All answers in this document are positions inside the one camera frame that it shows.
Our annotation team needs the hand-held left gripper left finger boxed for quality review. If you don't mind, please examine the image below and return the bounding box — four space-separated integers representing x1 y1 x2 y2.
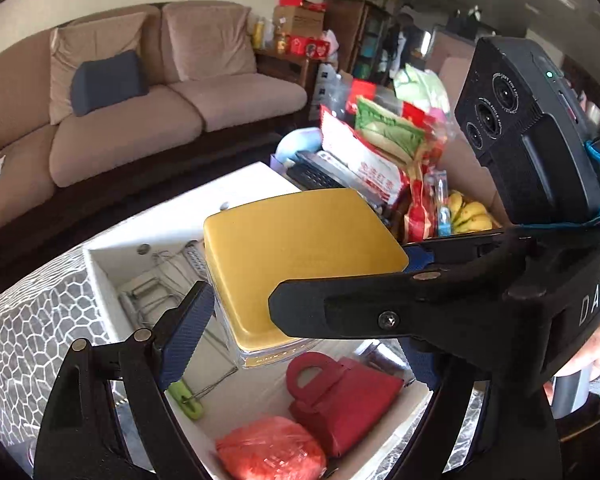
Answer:
34 280 216 480

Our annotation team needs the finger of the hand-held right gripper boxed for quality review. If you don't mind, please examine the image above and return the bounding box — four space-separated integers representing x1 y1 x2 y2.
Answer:
269 262 528 356
402 230 536 272

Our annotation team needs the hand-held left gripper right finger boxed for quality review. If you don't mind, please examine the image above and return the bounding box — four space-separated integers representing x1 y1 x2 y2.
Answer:
402 350 561 480

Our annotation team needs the yellow lidded clear box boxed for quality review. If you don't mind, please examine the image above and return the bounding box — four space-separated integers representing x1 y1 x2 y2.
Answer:
202 187 410 370

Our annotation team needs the white storage box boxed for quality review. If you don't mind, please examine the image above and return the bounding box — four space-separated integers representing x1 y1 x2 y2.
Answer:
82 160 436 480

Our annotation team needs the bunch of bananas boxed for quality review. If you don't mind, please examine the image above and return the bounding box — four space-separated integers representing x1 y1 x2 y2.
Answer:
447 191 501 235

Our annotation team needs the blue toothbrush pack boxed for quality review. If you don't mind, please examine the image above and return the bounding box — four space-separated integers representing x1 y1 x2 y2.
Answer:
432 170 453 237

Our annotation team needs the red snack packet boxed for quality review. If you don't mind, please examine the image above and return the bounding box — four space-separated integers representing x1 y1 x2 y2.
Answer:
405 180 437 243

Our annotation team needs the large brown cardboard box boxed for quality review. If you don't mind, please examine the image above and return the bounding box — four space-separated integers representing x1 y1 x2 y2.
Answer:
437 137 511 231

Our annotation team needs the metal perforated tool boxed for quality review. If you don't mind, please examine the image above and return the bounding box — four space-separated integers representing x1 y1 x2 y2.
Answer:
182 242 207 272

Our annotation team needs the red white snack bag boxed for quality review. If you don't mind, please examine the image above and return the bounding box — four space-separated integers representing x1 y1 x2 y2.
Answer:
320 104 412 207

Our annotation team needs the pale green plastic bag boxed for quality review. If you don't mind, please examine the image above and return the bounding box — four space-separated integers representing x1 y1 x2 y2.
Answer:
394 64 451 111

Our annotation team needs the green snack bag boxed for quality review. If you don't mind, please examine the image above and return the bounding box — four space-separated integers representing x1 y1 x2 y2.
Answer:
355 96 428 163

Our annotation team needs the red plastic bag bundle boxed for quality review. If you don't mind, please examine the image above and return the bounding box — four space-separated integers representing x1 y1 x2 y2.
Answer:
215 416 328 480

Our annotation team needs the black keyboard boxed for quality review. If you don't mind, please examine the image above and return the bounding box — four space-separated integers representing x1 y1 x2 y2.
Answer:
286 150 381 208

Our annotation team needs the light blue bag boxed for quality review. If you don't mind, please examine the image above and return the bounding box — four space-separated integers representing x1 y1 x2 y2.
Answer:
275 127 326 168

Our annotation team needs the beige sofa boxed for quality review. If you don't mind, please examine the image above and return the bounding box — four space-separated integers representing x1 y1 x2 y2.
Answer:
0 1 311 241

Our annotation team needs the pack of water bottles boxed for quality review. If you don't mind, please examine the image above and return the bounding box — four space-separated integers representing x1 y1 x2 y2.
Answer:
307 62 351 111

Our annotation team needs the dark wooden cabinet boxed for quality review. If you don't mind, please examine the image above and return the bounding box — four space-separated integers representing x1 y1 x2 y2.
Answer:
324 0 398 86

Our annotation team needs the wooden side table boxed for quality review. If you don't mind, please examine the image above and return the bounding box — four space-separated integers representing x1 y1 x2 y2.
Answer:
255 47 321 106

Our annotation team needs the dark blue cushion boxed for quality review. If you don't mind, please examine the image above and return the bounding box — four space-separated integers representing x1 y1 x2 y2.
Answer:
71 50 150 117

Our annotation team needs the printed cardboard box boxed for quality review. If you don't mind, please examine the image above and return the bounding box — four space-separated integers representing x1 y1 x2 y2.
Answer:
272 4 326 38

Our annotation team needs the yellow bottle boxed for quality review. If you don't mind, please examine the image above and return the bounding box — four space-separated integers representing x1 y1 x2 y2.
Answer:
252 17 269 51

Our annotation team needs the metal wire utensil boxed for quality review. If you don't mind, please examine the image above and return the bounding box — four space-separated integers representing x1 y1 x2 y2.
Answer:
117 280 181 331

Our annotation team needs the green handled wire whisk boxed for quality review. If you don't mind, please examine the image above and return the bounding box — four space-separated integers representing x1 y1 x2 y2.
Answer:
167 362 241 420

